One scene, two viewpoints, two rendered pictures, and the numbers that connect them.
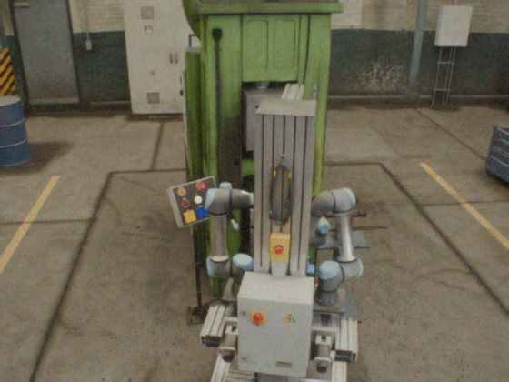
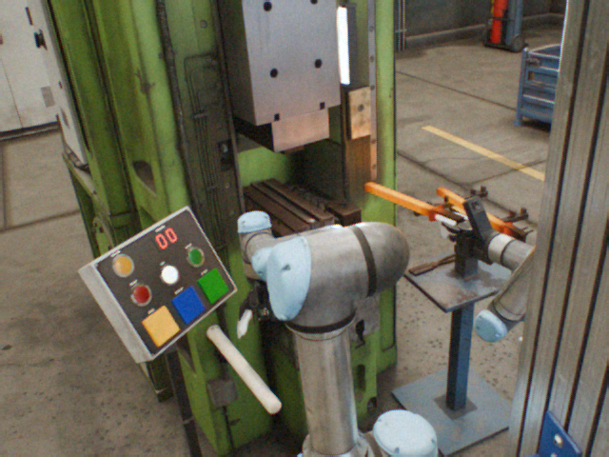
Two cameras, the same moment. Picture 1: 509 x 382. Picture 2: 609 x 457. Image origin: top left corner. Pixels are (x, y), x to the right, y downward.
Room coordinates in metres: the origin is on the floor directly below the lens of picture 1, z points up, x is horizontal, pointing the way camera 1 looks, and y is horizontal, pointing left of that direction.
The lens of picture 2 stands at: (1.70, 0.44, 1.89)
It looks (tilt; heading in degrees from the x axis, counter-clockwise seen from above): 29 degrees down; 342
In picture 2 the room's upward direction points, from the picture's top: 5 degrees counter-clockwise
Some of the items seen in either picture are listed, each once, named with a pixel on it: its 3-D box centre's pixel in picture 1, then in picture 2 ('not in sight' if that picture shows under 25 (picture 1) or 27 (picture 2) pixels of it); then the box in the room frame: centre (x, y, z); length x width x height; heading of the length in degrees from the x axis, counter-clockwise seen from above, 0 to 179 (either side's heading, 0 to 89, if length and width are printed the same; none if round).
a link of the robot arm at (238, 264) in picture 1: (242, 266); (402, 452); (2.36, 0.07, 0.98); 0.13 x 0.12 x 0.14; 89
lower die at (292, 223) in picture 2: (260, 188); (278, 211); (3.50, -0.05, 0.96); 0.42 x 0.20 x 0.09; 12
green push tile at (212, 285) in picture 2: not in sight; (212, 286); (3.05, 0.28, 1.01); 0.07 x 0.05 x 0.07; 127
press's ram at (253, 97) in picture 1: (266, 114); (271, 36); (3.51, -0.09, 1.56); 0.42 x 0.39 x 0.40; 12
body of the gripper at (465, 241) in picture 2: not in sight; (479, 240); (2.79, -0.39, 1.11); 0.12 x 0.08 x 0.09; 12
